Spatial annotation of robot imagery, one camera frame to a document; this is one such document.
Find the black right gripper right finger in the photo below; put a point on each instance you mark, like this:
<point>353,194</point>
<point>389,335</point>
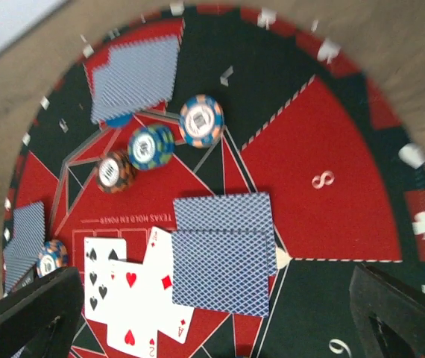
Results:
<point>389,315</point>

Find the seven of spades card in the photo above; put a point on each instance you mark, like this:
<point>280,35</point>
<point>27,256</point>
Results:
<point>98,252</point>

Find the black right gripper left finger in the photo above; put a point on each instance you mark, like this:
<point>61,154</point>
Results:
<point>40,319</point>

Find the blue green chips top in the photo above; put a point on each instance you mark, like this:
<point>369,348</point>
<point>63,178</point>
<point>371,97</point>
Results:
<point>150,147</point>

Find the blue small blind button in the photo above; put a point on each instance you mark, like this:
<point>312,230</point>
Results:
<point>120,120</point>

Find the ace of diamonds card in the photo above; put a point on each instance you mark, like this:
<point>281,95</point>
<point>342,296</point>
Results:
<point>174,320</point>

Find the round red black poker mat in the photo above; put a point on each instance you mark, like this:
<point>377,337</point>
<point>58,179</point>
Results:
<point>302,123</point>

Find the orange black chip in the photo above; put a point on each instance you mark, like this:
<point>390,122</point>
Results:
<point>114,172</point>

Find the face down blue card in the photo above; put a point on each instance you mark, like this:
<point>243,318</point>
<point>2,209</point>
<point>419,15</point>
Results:
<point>221,271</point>

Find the dealt blue card top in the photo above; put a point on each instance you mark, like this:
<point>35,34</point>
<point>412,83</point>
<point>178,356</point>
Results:
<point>136,76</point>

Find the purple white chips seat four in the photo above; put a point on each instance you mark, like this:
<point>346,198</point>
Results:
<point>52,256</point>

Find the dealt blue card seat four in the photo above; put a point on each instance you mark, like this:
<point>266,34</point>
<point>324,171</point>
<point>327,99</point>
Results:
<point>28,230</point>

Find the two of hearts card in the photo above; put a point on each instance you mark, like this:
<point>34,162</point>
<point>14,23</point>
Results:
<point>132,326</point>

